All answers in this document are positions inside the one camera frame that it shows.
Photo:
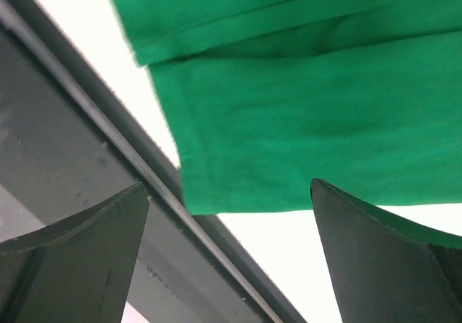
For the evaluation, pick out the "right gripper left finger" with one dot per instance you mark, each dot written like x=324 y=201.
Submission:
x=78 y=269

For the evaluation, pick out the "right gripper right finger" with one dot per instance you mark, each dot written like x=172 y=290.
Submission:
x=383 y=267

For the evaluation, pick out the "green t shirt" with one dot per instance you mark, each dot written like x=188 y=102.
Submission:
x=263 y=96

